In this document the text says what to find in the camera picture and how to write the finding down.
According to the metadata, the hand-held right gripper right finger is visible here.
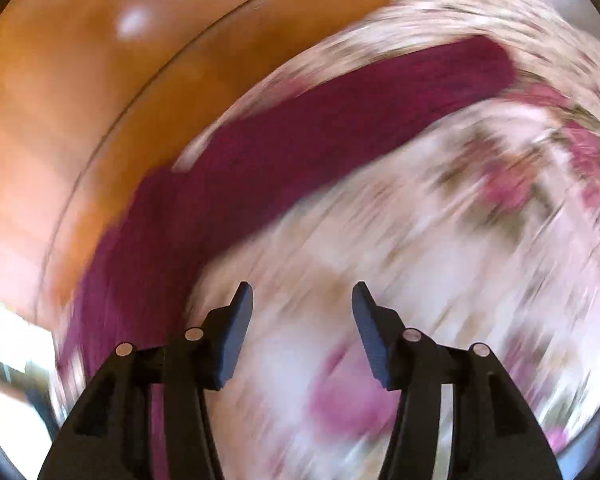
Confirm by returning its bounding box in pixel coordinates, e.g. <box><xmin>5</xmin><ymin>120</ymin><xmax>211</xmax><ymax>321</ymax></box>
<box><xmin>351</xmin><ymin>281</ymin><xmax>564</xmax><ymax>480</ymax></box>

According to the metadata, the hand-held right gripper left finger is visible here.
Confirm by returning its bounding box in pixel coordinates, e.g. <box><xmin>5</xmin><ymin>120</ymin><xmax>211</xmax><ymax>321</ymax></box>
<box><xmin>37</xmin><ymin>281</ymin><xmax>254</xmax><ymax>480</ymax></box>

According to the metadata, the maroon knitted garment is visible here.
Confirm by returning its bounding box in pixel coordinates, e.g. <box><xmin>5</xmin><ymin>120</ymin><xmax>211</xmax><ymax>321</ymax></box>
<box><xmin>55</xmin><ymin>37</ymin><xmax>518</xmax><ymax>480</ymax></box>

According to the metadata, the floral bedspread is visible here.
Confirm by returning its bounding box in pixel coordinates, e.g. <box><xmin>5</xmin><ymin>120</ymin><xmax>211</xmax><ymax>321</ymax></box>
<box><xmin>50</xmin><ymin>0</ymin><xmax>600</xmax><ymax>480</ymax></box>

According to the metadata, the bright window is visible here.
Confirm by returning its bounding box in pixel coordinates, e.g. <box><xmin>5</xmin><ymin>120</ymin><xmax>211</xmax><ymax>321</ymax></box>
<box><xmin>0</xmin><ymin>297</ymin><xmax>56</xmax><ymax>461</ymax></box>

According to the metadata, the wooden panelled headboard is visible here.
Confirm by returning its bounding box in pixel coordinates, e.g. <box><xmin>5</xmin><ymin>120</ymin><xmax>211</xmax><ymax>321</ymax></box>
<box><xmin>0</xmin><ymin>0</ymin><xmax>476</xmax><ymax>331</ymax></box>

